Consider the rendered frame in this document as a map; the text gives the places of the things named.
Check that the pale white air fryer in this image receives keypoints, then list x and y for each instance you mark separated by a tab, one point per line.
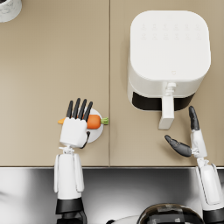
169	58

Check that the orange carrot with green top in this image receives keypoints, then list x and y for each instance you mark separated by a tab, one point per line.
94	121

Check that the white marbled round pot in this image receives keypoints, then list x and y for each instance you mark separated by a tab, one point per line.
8	8

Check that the small white round plate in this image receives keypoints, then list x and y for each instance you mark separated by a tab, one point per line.
96	134

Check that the dark round robot body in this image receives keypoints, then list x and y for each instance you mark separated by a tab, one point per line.
170	215

